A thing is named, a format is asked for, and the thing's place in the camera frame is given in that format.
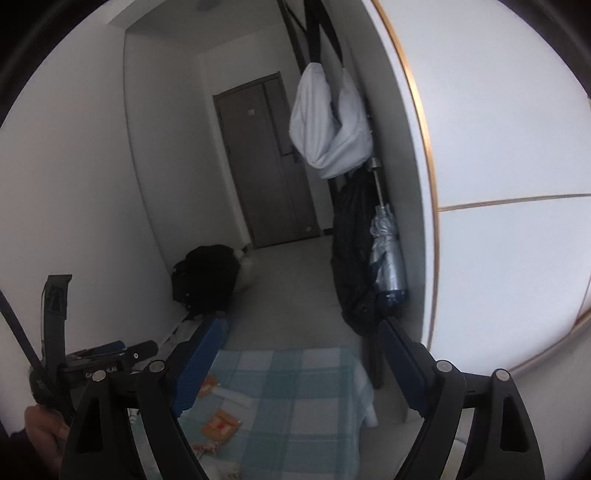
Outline black hanging jacket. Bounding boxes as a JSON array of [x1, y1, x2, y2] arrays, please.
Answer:
[[330, 173, 393, 336]]

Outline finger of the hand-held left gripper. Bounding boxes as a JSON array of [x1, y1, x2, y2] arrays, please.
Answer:
[[68, 340, 126, 361], [121, 340, 158, 363]]

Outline plaid teal tablecloth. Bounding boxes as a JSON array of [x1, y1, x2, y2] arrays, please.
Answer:
[[129, 346, 378, 480]]

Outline red and white wrapper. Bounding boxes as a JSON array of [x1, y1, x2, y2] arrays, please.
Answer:
[[191, 440, 227, 457]]

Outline silver folded umbrella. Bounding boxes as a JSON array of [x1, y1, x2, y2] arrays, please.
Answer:
[[368, 158, 410, 308]]

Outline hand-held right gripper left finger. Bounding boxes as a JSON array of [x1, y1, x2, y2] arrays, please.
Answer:
[[59, 315, 232, 480]]

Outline grey brown door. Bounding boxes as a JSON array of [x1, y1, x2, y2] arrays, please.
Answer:
[[213, 72, 322, 249]]

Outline white hanging tote bag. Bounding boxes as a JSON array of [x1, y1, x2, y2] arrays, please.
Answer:
[[289, 0, 374, 180]]

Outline white wardrobe with gold trim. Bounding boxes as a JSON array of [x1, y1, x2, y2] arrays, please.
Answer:
[[360, 0, 591, 376]]

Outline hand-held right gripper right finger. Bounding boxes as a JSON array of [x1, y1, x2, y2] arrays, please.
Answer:
[[378, 316, 546, 480]]

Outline black coat rack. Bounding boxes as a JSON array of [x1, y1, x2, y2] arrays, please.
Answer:
[[277, 0, 386, 391]]

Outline person's left hand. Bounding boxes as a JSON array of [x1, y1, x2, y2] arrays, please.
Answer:
[[25, 404, 70, 472]]

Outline white plastic bag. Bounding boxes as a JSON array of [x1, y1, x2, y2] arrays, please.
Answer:
[[233, 247, 256, 292]]

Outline black backpack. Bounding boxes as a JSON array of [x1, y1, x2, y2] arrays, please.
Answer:
[[171, 246, 241, 320]]

